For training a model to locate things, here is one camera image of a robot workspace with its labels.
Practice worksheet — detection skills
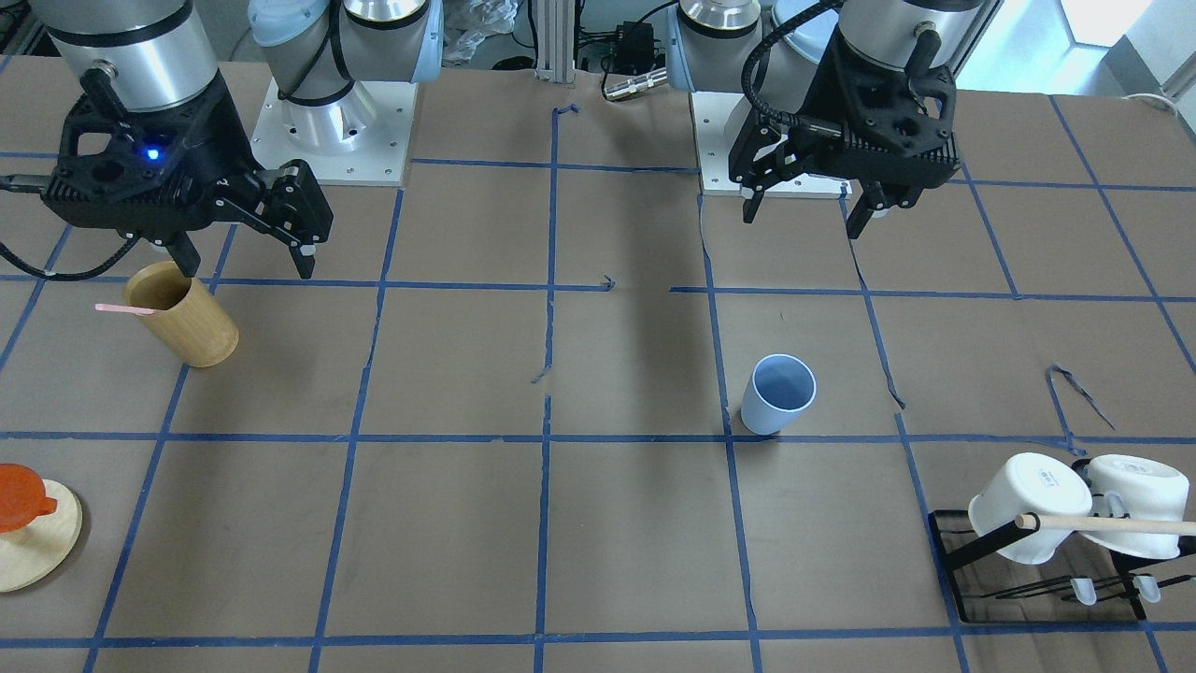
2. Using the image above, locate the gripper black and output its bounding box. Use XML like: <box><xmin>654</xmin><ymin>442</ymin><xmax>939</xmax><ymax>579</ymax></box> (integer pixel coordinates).
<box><xmin>42</xmin><ymin>67</ymin><xmax>334</xmax><ymax>279</ymax></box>
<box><xmin>730</xmin><ymin>26</ymin><xmax>962</xmax><ymax>241</ymax></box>

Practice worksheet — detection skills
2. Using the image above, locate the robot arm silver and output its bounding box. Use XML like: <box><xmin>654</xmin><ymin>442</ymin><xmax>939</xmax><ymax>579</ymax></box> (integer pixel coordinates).
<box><xmin>4</xmin><ymin>1</ymin><xmax>444</xmax><ymax>279</ymax></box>
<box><xmin>666</xmin><ymin>1</ymin><xmax>982</xmax><ymax>239</ymax></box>

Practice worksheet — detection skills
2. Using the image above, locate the bamboo wooden cup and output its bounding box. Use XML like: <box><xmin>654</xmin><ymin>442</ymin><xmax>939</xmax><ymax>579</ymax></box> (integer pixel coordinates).
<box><xmin>123</xmin><ymin>261</ymin><xmax>239</xmax><ymax>369</ymax></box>

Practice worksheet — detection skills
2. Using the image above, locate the light blue plastic cup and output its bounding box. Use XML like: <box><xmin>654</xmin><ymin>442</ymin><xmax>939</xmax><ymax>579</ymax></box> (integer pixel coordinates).
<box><xmin>740</xmin><ymin>353</ymin><xmax>819</xmax><ymax>435</ymax></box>

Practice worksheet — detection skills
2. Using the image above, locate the black power adapter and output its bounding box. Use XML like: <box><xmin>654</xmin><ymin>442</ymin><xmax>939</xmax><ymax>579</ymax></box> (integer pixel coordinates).
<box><xmin>611</xmin><ymin>22</ymin><xmax>655</xmax><ymax>74</ymax></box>

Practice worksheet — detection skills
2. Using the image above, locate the orange lid piece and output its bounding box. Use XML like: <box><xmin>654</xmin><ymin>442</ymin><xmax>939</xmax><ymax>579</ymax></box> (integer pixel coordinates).
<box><xmin>1</xmin><ymin>463</ymin><xmax>57</xmax><ymax>534</ymax></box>

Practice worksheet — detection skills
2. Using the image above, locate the white mug near centre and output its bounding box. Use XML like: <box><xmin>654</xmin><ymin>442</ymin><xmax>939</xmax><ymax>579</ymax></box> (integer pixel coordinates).
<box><xmin>968</xmin><ymin>452</ymin><xmax>1092</xmax><ymax>536</ymax></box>

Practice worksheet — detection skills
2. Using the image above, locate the white mug at edge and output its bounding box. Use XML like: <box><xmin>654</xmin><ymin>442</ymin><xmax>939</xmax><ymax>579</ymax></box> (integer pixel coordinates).
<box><xmin>1081</xmin><ymin>454</ymin><xmax>1190</xmax><ymax>561</ymax></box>

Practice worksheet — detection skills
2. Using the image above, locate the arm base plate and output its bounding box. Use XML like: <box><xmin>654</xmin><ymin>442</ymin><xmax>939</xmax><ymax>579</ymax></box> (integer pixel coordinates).
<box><xmin>691</xmin><ymin>91</ymin><xmax>853</xmax><ymax>198</ymax></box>
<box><xmin>250</xmin><ymin>81</ymin><xmax>420</xmax><ymax>186</ymax></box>

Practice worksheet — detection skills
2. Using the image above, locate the aluminium frame post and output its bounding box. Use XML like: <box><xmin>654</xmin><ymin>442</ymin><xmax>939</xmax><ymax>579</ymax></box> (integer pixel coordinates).
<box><xmin>529</xmin><ymin>0</ymin><xmax>576</xmax><ymax>88</ymax></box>

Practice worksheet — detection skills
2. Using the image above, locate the wooden rack handle rod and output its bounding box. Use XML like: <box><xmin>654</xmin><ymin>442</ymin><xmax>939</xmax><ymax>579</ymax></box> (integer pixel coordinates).
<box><xmin>1012</xmin><ymin>512</ymin><xmax>1196</xmax><ymax>537</ymax></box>

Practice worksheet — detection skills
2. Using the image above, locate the black wire mug rack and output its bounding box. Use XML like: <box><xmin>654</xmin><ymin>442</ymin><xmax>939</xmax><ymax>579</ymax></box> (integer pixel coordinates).
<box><xmin>930</xmin><ymin>455</ymin><xmax>1192</xmax><ymax>623</ymax></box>

